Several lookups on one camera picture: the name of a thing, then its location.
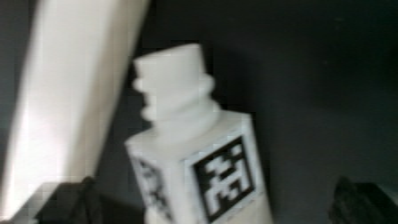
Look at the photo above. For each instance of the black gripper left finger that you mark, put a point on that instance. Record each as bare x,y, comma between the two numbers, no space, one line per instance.
72,205

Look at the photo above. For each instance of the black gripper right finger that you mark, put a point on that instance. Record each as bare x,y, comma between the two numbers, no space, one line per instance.
365,204

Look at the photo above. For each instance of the white cross table base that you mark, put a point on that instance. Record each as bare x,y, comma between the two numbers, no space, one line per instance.
194,153

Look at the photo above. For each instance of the white round table top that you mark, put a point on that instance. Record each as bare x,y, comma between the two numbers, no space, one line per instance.
81,48

